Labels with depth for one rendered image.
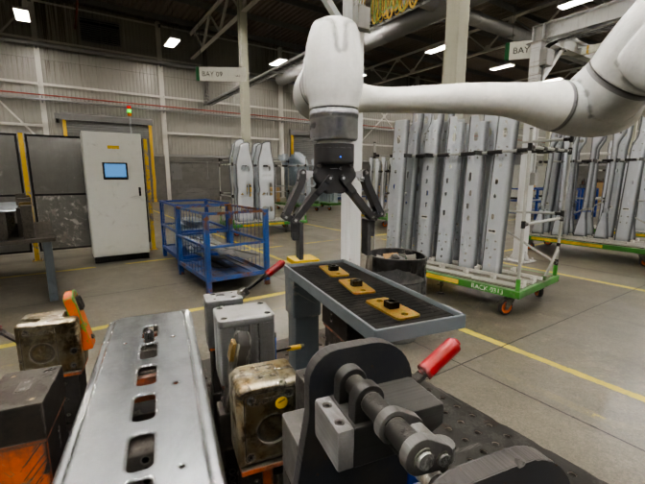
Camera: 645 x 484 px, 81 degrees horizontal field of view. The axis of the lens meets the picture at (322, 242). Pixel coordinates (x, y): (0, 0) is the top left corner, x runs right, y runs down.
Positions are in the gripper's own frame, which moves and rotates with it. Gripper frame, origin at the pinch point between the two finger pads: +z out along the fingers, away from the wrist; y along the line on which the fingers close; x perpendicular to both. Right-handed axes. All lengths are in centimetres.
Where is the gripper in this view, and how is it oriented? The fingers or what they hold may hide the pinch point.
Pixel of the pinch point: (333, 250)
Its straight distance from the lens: 74.1
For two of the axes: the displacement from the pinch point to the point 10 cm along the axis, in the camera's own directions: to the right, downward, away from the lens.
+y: -9.6, 0.5, -2.8
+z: 0.0, 9.9, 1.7
